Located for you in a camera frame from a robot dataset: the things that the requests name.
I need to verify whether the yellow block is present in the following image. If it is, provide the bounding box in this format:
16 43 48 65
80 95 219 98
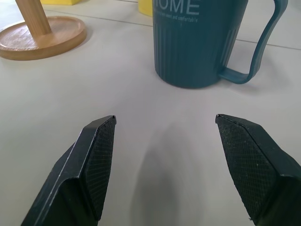
39 0 82 6

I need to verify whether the wooden mug stand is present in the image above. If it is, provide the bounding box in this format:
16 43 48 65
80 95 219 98
0 0 87 61

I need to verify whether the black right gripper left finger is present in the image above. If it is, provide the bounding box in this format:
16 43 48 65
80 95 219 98
20 115 118 226

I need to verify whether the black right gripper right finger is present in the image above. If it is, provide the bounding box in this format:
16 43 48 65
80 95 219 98
215 114 301 226

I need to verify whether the teal ribbed mug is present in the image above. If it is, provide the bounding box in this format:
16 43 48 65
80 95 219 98
152 0 289 89

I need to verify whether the yellow object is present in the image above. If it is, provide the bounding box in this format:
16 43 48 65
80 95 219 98
137 0 154 17

